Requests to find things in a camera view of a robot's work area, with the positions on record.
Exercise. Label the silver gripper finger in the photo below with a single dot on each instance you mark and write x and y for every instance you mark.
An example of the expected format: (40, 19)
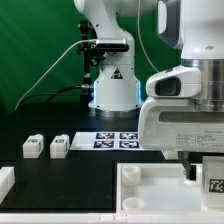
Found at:
(190, 170)

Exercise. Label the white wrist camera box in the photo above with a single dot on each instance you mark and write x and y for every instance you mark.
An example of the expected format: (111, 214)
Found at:
(177, 82)

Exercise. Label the silver camera on stand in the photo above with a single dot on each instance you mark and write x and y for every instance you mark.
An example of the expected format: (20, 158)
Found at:
(112, 45)

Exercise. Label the white sheet with markers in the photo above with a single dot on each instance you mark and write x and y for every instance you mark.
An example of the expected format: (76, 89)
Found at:
(105, 141)

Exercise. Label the white square table top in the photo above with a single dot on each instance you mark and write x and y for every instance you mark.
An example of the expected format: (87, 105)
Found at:
(159, 193)

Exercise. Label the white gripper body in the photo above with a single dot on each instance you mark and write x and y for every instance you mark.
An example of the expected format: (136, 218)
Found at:
(175, 124)

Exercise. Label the white left obstacle block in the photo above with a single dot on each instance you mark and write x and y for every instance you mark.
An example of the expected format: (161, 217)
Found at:
(7, 180)

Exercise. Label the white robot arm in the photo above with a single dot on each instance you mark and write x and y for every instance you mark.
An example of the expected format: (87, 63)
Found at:
(196, 27)

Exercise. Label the black camera stand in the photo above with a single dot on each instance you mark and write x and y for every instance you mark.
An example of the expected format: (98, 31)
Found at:
(87, 32)

